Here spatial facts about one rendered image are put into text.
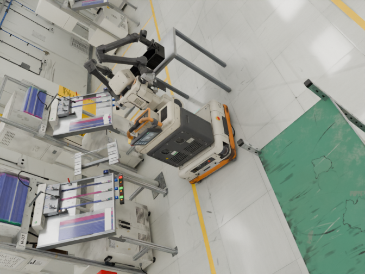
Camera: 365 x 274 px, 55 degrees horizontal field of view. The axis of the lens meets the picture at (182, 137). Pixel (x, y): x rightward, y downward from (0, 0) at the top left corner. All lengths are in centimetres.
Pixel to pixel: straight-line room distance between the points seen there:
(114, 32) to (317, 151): 632
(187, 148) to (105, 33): 474
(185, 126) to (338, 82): 127
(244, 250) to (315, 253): 155
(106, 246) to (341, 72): 260
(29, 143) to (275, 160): 335
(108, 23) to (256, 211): 541
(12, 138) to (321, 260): 374
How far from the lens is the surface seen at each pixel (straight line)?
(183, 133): 306
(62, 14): 747
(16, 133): 445
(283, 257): 279
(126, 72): 324
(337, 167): 157
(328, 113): 169
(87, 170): 483
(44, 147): 456
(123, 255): 368
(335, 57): 320
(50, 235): 354
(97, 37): 762
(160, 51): 346
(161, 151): 328
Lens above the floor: 224
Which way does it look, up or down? 32 degrees down
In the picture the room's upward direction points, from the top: 64 degrees counter-clockwise
